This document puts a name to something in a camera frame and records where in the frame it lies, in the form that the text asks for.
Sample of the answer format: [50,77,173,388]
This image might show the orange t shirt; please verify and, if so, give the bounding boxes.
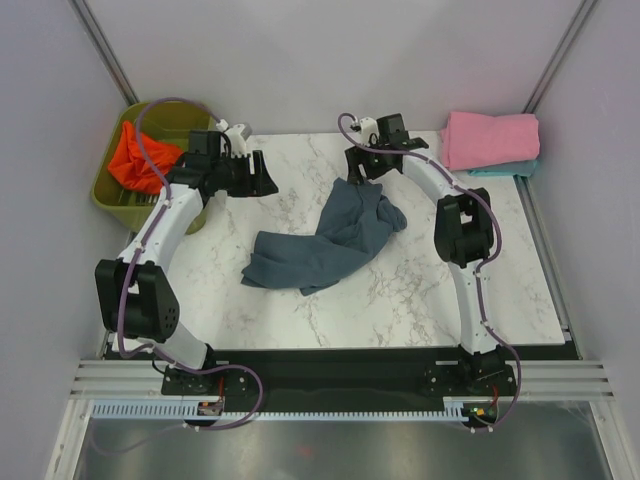
[107,121,183,195]

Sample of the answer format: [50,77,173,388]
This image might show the right corner aluminium post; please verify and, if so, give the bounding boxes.
[523,0,600,114]

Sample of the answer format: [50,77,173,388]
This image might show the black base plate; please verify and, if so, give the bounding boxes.
[161,347,514,411]

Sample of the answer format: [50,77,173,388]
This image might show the olive green plastic bin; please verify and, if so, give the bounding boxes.
[91,102,211,232]

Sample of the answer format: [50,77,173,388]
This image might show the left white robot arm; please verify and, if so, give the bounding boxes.
[95,124,278,393]

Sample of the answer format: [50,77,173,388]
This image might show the folded pink t shirt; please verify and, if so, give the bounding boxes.
[440,111,540,171]

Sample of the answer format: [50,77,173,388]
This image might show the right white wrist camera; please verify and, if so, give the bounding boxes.
[350,117,379,147]

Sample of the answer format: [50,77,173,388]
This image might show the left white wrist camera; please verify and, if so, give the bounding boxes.
[215,119,252,157]

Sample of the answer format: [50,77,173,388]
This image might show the left corner aluminium post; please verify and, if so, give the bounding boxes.
[68,0,139,106]

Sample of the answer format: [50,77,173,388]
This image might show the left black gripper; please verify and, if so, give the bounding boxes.
[211,151,278,199]

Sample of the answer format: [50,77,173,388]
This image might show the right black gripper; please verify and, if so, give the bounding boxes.
[345,137,393,187]

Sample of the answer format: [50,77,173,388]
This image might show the aluminium rail frame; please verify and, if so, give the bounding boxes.
[69,174,616,401]

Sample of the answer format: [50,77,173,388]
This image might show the corner aluminium post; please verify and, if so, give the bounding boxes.
[523,0,600,114]
[68,0,139,106]

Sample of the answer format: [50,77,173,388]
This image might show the folded teal t shirt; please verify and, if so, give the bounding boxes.
[468,160,538,178]

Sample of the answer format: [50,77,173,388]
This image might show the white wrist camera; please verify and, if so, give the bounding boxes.
[215,119,252,157]
[350,117,379,147]

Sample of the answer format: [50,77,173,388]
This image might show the slotted cable duct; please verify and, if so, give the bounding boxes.
[92,397,501,420]

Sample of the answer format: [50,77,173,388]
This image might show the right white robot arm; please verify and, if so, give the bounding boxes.
[337,113,520,395]

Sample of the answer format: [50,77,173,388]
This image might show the grey-blue t shirt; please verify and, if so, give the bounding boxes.
[241,178,407,296]

